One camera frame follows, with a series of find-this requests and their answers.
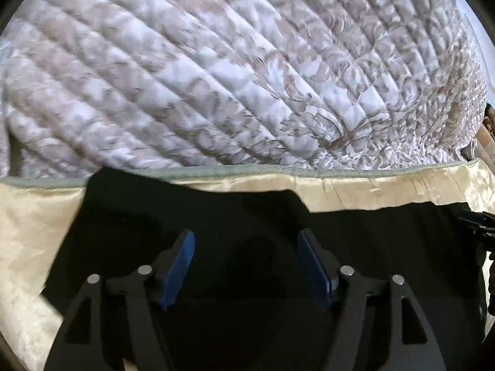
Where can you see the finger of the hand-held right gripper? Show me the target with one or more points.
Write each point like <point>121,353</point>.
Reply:
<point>476,225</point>

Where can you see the black pants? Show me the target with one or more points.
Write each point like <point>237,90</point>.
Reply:
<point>247,220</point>

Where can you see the floral quilted blanket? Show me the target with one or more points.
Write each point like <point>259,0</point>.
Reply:
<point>193,65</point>

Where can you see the dark object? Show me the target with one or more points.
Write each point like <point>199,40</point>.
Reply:
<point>489,118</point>

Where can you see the golden satin sheet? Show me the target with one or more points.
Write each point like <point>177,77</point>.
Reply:
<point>31,220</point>

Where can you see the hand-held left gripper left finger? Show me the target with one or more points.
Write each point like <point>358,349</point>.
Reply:
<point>178,266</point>

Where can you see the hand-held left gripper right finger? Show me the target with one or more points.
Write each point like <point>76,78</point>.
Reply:
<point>315,270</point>

